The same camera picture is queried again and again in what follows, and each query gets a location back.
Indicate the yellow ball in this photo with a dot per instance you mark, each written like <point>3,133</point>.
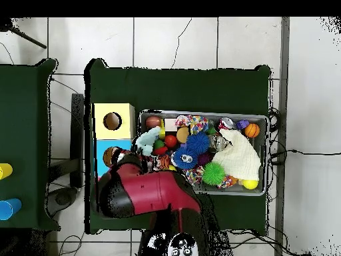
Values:
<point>250,184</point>

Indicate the black metal stand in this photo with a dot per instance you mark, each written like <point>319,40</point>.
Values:
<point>77,133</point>

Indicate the green spiky rubber ball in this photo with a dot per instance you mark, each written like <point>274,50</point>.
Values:
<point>213,173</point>

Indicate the dark green table cloth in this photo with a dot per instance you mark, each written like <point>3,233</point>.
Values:
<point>24,120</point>
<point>173,90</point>

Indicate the red rubber ball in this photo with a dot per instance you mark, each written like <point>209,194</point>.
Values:
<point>170,141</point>

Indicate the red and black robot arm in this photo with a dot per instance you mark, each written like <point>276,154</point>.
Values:
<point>159,192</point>

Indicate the wooden box with three holes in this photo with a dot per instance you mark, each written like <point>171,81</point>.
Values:
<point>125,122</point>

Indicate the blue spiky ball with eyes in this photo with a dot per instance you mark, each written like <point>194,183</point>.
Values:
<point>185,158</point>

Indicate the blue spiky rubber ball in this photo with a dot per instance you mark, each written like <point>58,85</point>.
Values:
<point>197,142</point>

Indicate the orange toy basketball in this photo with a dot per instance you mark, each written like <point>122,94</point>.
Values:
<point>252,130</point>

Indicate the brown toy football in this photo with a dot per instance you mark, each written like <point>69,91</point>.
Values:
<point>153,122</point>

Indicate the colourful patterned cloth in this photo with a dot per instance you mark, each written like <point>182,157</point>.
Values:
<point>198,124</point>

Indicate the red soda can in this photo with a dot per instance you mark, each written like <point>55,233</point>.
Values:
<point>226,123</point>

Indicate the black tripod leg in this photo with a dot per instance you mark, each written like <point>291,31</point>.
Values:
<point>26,38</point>

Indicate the cream quilted cloth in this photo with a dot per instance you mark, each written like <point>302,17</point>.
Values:
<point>239,157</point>

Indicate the light blue quilted cloth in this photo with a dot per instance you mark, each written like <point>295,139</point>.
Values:
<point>146,141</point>

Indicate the blue cylinder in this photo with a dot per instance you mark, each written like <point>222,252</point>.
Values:
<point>9,209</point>

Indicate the yellow cylinder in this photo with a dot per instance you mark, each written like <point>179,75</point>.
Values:
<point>5,171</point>

